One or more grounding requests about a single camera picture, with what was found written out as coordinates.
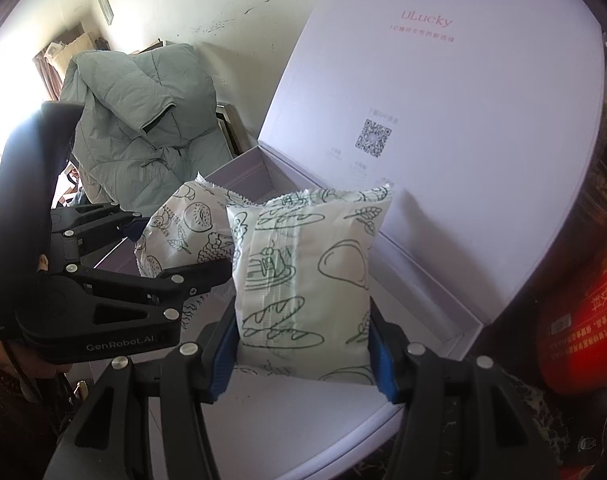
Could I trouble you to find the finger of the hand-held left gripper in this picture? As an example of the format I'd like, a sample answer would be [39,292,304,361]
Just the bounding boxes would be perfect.
[65,257,235,347]
[50,204,150,257]

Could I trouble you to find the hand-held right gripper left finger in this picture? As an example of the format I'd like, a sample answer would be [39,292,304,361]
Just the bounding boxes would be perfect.
[44,304,240,480]

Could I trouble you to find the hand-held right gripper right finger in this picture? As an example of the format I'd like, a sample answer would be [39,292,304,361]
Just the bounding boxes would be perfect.
[367,300,550,480]

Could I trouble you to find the black print bread packet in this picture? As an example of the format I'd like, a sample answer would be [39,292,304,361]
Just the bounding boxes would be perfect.
[134,172,249,331]

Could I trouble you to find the green print bread packet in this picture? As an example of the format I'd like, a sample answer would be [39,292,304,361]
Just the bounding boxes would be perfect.
[226,184,394,386]

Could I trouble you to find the white gift box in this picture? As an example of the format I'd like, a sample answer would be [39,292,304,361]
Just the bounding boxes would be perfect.
[91,0,607,480]

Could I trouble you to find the person's left hand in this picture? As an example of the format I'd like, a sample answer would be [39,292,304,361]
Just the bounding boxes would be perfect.
[0,342,72,378]

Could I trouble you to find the grey-green down jacket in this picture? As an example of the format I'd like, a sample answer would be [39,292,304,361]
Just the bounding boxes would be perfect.
[58,42,234,211]

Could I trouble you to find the beige cushion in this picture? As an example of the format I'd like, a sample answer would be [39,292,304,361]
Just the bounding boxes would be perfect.
[44,30,95,78]

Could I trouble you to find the red canister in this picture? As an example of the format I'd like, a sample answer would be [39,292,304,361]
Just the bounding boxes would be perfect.
[536,240,607,396]

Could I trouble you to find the wooden frame boards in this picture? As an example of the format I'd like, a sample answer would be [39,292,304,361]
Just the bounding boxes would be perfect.
[216,102,245,157]

